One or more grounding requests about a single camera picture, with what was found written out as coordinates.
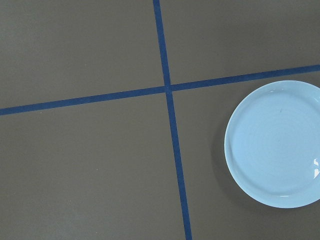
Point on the light blue round plate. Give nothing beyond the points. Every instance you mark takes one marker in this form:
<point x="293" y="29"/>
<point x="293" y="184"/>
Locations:
<point x="275" y="145"/>

